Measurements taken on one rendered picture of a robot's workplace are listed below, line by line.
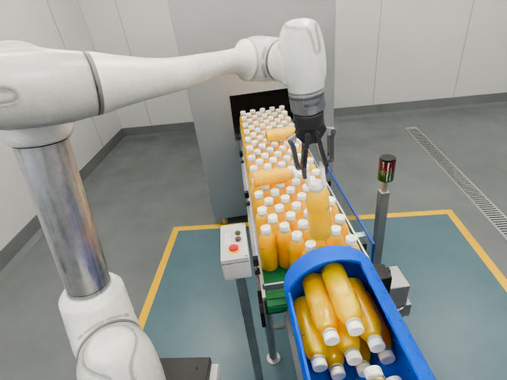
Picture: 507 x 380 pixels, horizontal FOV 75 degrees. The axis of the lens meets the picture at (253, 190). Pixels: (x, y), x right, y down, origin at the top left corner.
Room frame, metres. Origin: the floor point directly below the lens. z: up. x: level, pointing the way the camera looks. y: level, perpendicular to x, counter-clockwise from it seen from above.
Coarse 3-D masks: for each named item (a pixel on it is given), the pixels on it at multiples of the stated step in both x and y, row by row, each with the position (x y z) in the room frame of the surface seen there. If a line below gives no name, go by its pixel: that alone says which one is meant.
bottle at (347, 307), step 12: (336, 264) 0.68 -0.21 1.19; (324, 276) 0.66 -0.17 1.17; (336, 276) 0.64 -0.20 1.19; (336, 288) 0.60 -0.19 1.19; (348, 288) 0.59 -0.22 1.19; (336, 300) 0.56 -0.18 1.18; (348, 300) 0.55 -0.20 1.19; (336, 312) 0.54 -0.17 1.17; (348, 312) 0.52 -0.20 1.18; (360, 312) 0.53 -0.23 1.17
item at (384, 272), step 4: (380, 264) 0.83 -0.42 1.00; (376, 268) 0.82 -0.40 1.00; (380, 268) 0.81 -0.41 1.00; (384, 268) 0.81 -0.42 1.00; (388, 268) 0.82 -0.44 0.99; (380, 272) 0.80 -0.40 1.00; (384, 272) 0.79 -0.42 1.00; (388, 272) 0.79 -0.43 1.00; (380, 276) 0.78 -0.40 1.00; (384, 276) 0.78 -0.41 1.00; (388, 276) 0.78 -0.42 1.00; (384, 280) 0.77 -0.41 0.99; (388, 280) 0.77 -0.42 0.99; (384, 284) 0.77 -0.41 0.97; (388, 284) 0.77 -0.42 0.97; (388, 288) 0.77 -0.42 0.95; (388, 292) 0.77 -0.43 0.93
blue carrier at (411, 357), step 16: (304, 256) 0.71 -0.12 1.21; (320, 256) 0.68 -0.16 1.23; (336, 256) 0.67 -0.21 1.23; (352, 256) 0.67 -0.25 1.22; (288, 272) 0.70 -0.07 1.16; (304, 272) 0.66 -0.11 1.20; (320, 272) 0.71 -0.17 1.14; (352, 272) 0.71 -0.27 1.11; (368, 272) 0.62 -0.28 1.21; (288, 288) 0.66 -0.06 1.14; (368, 288) 0.70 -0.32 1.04; (384, 288) 0.59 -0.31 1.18; (288, 304) 0.63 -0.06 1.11; (384, 304) 0.51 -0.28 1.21; (384, 320) 0.58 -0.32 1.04; (400, 320) 0.48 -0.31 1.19; (400, 336) 0.43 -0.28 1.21; (304, 352) 0.47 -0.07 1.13; (400, 352) 0.48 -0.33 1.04; (416, 352) 0.40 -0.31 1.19; (304, 368) 0.43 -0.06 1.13; (352, 368) 0.51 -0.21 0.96; (384, 368) 0.48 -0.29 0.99; (400, 368) 0.46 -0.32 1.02; (416, 368) 0.35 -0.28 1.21
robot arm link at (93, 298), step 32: (32, 128) 0.58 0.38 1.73; (64, 128) 0.62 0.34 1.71; (32, 160) 0.59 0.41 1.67; (64, 160) 0.61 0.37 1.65; (32, 192) 0.59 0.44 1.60; (64, 192) 0.59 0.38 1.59; (64, 224) 0.58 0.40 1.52; (64, 256) 0.56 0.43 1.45; (96, 256) 0.59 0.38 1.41; (96, 288) 0.56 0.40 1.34; (64, 320) 0.53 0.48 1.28; (96, 320) 0.52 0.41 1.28; (128, 320) 0.54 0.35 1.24
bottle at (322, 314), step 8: (304, 280) 0.69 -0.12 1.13; (312, 280) 0.67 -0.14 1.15; (320, 280) 0.67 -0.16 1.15; (304, 288) 0.67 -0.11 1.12; (312, 288) 0.64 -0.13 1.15; (320, 288) 0.64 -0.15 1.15; (312, 296) 0.62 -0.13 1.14; (320, 296) 0.61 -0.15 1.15; (328, 296) 0.61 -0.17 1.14; (312, 304) 0.60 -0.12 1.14; (320, 304) 0.59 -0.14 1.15; (328, 304) 0.58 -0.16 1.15; (312, 312) 0.58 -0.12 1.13; (320, 312) 0.56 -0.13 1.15; (328, 312) 0.56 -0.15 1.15; (312, 320) 0.56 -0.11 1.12; (320, 320) 0.54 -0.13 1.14; (328, 320) 0.54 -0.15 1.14; (336, 320) 0.54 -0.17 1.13; (320, 328) 0.53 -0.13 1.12; (328, 328) 0.52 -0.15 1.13; (336, 328) 0.53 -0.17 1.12
